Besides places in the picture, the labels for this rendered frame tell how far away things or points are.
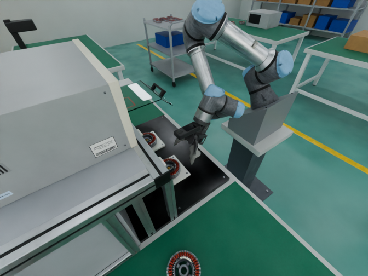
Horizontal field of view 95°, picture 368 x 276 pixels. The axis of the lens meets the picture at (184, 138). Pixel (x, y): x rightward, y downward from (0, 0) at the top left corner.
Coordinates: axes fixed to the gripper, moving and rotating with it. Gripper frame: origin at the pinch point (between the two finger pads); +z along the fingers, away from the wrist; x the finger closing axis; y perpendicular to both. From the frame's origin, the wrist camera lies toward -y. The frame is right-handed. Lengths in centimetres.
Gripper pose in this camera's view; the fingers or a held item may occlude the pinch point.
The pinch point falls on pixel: (180, 155)
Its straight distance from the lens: 82.8
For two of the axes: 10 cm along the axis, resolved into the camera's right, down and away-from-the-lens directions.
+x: -5.7, -5.6, 6.0
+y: 7.2, 0.0, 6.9
